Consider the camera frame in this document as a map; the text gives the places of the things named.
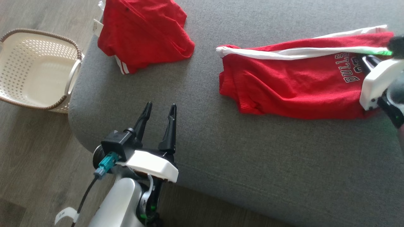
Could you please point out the grey and yellow sofa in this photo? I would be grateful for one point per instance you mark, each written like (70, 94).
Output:
(221, 142)

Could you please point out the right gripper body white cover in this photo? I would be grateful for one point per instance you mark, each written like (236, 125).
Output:
(375, 82)

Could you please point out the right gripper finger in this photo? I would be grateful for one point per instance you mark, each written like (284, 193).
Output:
(370, 63)

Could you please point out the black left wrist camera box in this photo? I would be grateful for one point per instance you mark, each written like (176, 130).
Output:
(116, 143)

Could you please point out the cream perforated laundry basket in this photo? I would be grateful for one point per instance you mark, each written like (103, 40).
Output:
(38, 72)

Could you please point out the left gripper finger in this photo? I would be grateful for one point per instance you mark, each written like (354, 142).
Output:
(169, 135)
(142, 126)

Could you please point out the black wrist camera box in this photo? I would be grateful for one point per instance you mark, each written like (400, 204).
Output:
(116, 143)
(397, 47)

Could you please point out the red shorts with white stripe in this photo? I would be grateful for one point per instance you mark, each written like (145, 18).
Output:
(284, 88)

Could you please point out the red jersey with white sleeves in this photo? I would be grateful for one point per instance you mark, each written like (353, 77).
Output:
(142, 34)

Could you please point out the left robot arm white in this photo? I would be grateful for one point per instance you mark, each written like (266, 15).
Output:
(116, 205)

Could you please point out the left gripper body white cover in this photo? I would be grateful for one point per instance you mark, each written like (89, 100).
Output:
(151, 164)

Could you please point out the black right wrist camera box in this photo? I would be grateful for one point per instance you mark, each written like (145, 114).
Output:
(397, 47)

